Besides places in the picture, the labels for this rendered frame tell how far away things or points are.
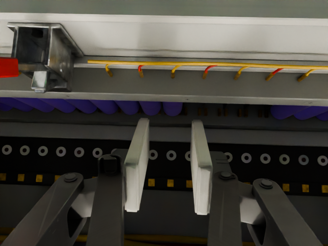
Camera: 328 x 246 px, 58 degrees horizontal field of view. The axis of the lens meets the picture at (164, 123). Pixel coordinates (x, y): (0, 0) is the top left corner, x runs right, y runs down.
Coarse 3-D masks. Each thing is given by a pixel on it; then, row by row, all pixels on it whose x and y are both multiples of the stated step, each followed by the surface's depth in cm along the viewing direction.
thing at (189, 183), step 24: (0, 144) 33; (24, 144) 33; (48, 144) 33; (72, 144) 33; (96, 144) 33; (120, 144) 33; (168, 144) 33; (216, 144) 33; (240, 144) 33; (0, 168) 33; (24, 168) 33; (48, 168) 33; (72, 168) 33; (96, 168) 33; (168, 168) 32; (240, 168) 32; (264, 168) 32; (288, 168) 32; (312, 168) 32; (288, 192) 32; (312, 192) 31
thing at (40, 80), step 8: (0, 64) 11; (8, 64) 12; (16, 64) 12; (24, 64) 13; (32, 64) 14; (40, 64) 15; (0, 72) 11; (8, 72) 12; (16, 72) 13; (40, 72) 16; (48, 72) 16; (32, 80) 16; (40, 80) 16; (48, 80) 16; (32, 88) 16; (40, 88) 16
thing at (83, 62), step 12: (84, 60) 19; (108, 60) 19; (120, 60) 19; (132, 60) 19; (144, 60) 19; (156, 60) 19; (168, 60) 19; (180, 60) 19; (192, 60) 19; (204, 60) 19; (216, 60) 19; (228, 60) 19; (240, 60) 19; (252, 60) 19; (264, 60) 19; (276, 60) 19; (288, 72) 19; (300, 72) 19; (312, 72) 19; (324, 72) 19
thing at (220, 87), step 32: (128, 64) 18; (160, 64) 18; (192, 64) 18; (224, 64) 18; (256, 64) 18; (0, 96) 21; (32, 96) 21; (64, 96) 20; (96, 96) 20; (128, 96) 20; (160, 96) 20; (192, 96) 19; (224, 96) 19; (256, 96) 19; (288, 96) 19; (320, 96) 19
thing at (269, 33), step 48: (0, 0) 15; (48, 0) 14; (96, 0) 14; (144, 0) 14; (192, 0) 14; (240, 0) 14; (288, 0) 14; (0, 48) 19; (96, 48) 18; (144, 48) 18; (192, 48) 18; (240, 48) 17; (288, 48) 17; (288, 144) 32
